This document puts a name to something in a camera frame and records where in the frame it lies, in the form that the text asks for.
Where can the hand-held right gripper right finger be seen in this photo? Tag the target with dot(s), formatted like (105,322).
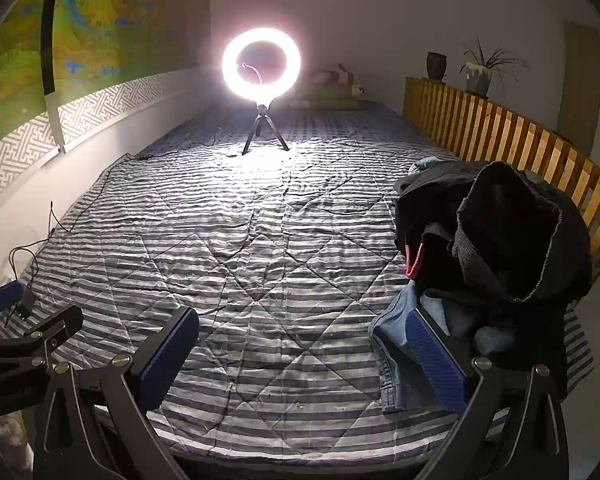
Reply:
(437,360)

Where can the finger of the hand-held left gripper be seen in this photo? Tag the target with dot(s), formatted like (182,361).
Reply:
(55,324)
(2,294)

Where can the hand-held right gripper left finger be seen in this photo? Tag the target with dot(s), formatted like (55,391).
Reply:
(169,357)

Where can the blue jeans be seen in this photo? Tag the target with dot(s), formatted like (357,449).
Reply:
(395,360)

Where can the black power adapter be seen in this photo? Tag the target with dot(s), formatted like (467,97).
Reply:
(26,305)

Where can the striped quilted blanket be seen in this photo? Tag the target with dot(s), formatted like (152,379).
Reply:
(240,260)

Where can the black knit sweater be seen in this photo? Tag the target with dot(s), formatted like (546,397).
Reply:
(520,240)

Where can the light blue garment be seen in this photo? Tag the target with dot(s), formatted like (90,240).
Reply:
(426,164)

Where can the black and white hanging strip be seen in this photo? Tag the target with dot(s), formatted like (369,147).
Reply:
(50,50)

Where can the potted plant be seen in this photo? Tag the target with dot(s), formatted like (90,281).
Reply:
(479,77)

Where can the green pillow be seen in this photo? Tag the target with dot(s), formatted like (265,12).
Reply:
(325,97)

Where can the dark ceramic pot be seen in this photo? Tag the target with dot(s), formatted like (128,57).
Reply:
(436,66)

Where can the beige wooden board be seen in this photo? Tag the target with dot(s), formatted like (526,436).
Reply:
(580,80)

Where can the wooden slatted bed rail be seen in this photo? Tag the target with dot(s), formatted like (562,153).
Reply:
(505,132)

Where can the wall map poster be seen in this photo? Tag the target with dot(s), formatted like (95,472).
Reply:
(110,15)

